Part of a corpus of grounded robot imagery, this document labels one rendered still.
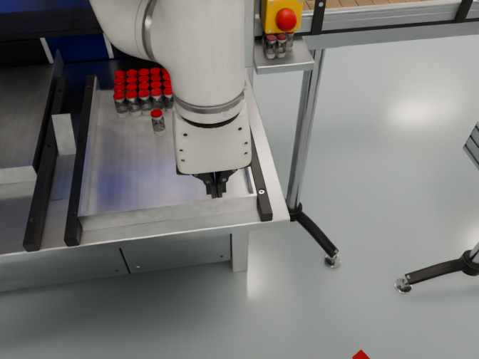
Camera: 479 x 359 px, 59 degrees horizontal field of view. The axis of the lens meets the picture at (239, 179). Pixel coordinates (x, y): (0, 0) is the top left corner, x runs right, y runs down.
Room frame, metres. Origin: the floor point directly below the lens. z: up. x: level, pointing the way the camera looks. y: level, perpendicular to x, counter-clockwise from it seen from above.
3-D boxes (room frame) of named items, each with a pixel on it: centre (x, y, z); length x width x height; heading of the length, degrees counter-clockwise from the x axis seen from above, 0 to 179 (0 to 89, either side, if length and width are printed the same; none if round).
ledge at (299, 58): (0.85, -0.09, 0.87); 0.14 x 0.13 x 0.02; 9
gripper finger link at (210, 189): (0.40, 0.05, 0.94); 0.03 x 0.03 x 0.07; 9
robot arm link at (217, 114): (0.40, 0.03, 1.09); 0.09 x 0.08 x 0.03; 99
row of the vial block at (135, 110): (0.63, 0.14, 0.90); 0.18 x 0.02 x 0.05; 99
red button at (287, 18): (0.77, -0.09, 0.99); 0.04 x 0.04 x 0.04; 9
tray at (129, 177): (0.54, 0.13, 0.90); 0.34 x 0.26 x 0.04; 9
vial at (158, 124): (0.57, 0.14, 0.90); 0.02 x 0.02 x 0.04
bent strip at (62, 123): (0.48, 0.29, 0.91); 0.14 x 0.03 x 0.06; 8
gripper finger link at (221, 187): (0.41, 0.02, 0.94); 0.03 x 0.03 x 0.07; 9
